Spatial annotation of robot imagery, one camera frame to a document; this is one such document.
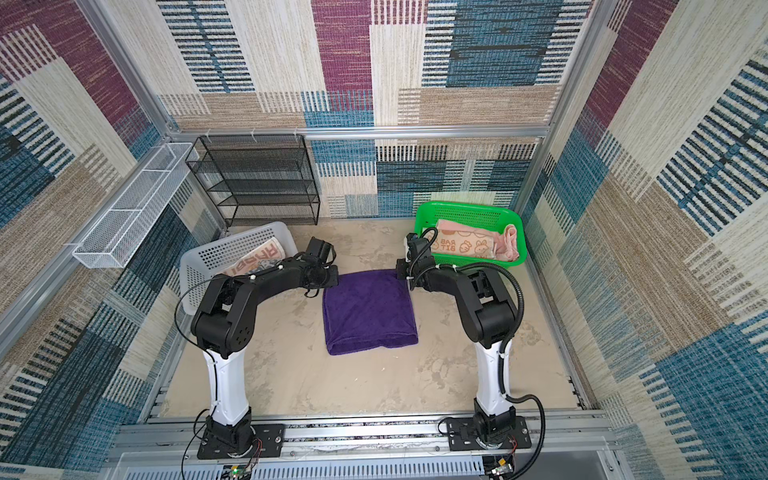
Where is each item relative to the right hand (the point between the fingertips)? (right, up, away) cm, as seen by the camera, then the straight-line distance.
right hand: (401, 267), depth 104 cm
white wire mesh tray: (-69, +9, -32) cm, 76 cm away
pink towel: (+35, +9, -2) cm, 36 cm away
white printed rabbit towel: (-46, +5, +4) cm, 47 cm away
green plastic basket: (+31, +20, +18) cm, 41 cm away
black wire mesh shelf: (-52, +32, +7) cm, 61 cm away
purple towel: (-10, -14, -8) cm, 19 cm away
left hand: (-22, -2, -2) cm, 23 cm away
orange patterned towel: (+20, +10, +5) cm, 23 cm away
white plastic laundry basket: (-66, +1, 0) cm, 66 cm away
